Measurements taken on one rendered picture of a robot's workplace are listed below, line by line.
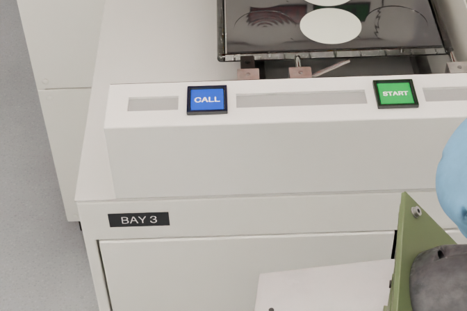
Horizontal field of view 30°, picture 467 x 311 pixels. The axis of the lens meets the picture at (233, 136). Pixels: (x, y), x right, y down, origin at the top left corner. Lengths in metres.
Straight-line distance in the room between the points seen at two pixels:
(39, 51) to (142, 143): 0.75
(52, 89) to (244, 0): 0.62
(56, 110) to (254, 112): 0.90
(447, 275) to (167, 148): 0.47
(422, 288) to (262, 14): 0.71
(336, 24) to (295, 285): 0.49
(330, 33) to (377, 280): 0.45
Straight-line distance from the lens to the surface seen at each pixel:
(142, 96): 1.23
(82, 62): 1.92
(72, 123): 2.03
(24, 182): 2.52
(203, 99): 1.21
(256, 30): 1.44
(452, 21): 1.53
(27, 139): 2.65
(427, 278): 0.90
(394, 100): 1.21
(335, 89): 1.23
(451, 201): 0.76
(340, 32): 1.44
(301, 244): 1.36
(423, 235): 0.98
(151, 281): 1.42
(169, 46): 1.55
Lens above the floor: 1.74
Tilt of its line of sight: 43 degrees down
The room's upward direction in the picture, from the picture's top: 2 degrees counter-clockwise
